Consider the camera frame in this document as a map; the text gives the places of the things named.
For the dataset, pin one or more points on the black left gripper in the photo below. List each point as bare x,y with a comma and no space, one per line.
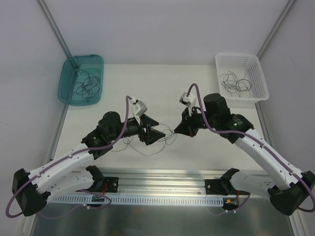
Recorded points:
143,131

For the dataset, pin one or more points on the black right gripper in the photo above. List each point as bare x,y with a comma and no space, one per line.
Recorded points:
191,123

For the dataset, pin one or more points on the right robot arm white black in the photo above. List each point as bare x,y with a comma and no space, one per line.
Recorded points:
287,187

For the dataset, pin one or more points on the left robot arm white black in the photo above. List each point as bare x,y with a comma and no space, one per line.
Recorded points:
33,190

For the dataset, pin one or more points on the white perforated plastic basket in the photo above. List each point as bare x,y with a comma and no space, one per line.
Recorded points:
241,79

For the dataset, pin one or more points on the teal plastic bin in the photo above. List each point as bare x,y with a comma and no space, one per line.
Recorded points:
81,80

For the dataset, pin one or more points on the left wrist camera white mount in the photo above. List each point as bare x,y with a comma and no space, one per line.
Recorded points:
138,108

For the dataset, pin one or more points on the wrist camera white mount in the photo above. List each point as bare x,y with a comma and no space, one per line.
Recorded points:
138,108
189,101

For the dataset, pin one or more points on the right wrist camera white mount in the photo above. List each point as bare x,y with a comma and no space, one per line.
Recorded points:
189,101

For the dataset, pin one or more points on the aluminium mounting rail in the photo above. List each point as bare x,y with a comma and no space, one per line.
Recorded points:
145,182

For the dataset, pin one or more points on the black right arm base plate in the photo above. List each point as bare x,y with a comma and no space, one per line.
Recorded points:
212,186

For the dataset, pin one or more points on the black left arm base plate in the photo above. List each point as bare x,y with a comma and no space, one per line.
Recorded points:
110,185

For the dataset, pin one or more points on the white slotted cable duct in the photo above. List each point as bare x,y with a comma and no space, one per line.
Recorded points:
140,200

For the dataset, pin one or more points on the right aluminium frame post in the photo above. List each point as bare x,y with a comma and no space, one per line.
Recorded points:
275,28

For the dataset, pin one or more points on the aluminium frame post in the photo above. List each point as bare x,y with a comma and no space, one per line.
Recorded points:
275,28
54,27

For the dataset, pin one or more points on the left aluminium frame post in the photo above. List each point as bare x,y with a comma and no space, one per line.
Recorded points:
54,27

